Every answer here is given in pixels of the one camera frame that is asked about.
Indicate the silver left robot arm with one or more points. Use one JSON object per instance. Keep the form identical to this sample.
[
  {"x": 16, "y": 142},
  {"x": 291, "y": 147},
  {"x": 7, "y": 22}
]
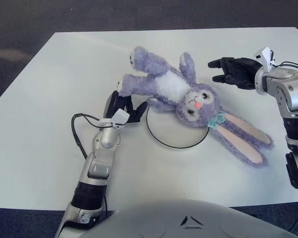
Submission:
[{"x": 99, "y": 158}]

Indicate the white left wrist connector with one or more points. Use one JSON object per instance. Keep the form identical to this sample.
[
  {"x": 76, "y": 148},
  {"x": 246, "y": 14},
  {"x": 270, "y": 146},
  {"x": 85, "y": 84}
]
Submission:
[{"x": 120, "y": 116}]

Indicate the grey robot torso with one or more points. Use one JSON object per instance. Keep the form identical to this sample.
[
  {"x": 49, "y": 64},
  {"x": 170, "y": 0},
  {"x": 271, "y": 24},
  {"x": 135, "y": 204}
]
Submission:
[{"x": 188, "y": 220}]

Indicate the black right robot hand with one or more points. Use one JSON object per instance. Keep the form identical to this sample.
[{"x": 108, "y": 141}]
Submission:
[{"x": 243, "y": 72}]

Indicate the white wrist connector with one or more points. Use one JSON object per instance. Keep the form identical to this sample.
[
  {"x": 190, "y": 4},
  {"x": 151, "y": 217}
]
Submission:
[
  {"x": 120, "y": 116},
  {"x": 265, "y": 57}
]

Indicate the purple plush bunny doll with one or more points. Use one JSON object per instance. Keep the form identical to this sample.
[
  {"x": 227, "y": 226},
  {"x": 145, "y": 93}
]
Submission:
[{"x": 169, "y": 84}]

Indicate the white plate with black rim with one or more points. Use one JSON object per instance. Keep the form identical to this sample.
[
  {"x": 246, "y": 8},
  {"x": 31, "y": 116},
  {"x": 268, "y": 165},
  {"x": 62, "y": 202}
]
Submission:
[{"x": 176, "y": 138}]

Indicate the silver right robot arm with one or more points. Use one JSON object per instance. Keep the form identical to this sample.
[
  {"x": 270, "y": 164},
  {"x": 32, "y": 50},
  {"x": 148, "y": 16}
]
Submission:
[{"x": 293, "y": 94}]

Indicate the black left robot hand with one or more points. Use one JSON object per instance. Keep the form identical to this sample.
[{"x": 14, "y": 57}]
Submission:
[{"x": 134, "y": 115}]

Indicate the white right wrist connector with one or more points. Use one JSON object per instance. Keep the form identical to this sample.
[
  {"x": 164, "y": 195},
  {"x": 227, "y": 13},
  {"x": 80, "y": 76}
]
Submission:
[{"x": 265, "y": 57}]

